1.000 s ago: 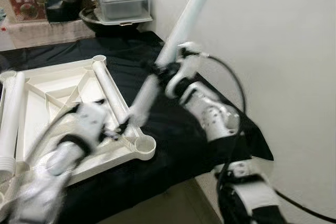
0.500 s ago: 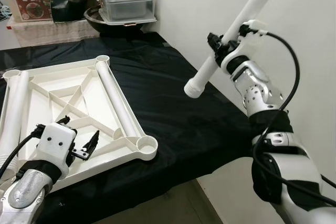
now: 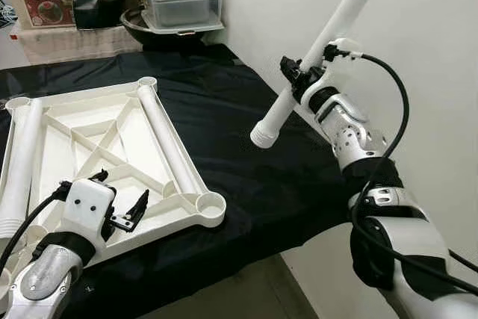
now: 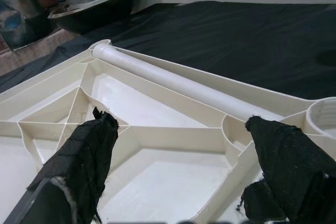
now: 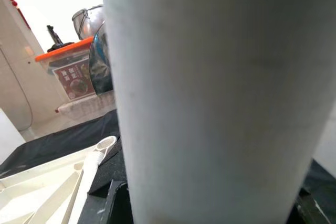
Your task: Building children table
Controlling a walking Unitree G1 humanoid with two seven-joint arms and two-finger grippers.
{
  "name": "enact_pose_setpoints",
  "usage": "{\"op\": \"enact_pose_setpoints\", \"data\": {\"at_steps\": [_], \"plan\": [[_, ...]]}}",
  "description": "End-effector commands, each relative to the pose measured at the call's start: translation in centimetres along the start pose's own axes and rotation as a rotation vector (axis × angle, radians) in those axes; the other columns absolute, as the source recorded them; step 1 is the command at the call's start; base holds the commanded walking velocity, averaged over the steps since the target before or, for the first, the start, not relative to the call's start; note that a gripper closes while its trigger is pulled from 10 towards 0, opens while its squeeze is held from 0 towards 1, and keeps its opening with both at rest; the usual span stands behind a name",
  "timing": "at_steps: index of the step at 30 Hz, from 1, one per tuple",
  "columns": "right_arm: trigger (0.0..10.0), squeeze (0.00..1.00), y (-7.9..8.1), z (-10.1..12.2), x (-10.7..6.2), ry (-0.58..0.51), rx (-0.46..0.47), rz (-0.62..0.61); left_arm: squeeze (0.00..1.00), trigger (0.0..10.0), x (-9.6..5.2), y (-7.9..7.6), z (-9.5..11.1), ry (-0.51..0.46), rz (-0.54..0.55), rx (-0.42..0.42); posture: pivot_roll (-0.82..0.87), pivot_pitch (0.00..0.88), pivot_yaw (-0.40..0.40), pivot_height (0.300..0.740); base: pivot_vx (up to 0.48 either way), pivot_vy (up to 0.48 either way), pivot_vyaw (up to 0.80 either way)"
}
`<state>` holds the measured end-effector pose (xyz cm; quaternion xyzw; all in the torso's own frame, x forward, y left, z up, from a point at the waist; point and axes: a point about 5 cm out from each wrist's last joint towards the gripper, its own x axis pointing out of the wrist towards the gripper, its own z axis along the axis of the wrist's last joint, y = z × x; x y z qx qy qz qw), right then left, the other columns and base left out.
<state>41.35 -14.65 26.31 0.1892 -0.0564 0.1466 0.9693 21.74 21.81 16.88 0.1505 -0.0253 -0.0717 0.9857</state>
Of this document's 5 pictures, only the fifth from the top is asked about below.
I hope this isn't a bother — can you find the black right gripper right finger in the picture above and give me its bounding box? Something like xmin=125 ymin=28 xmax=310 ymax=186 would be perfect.
xmin=295 ymin=186 xmax=333 ymax=224

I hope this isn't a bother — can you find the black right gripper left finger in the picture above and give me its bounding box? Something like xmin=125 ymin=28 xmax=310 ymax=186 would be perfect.
xmin=104 ymin=178 xmax=133 ymax=224

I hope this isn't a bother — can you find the white plastic children table top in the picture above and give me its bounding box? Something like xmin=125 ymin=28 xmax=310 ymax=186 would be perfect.
xmin=0 ymin=136 xmax=118 ymax=224

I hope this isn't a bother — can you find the black tablecloth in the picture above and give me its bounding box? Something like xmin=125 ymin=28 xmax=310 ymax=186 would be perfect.
xmin=0 ymin=108 xmax=336 ymax=224

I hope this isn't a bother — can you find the red printed food box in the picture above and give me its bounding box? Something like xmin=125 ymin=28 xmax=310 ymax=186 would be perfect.
xmin=52 ymin=62 xmax=97 ymax=101

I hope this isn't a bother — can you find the orange-lidded clear storage box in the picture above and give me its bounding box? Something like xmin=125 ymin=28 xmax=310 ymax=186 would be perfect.
xmin=35 ymin=36 xmax=116 ymax=101

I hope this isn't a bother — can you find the small black tool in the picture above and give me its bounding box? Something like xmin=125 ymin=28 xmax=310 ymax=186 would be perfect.
xmin=46 ymin=24 xmax=74 ymax=53

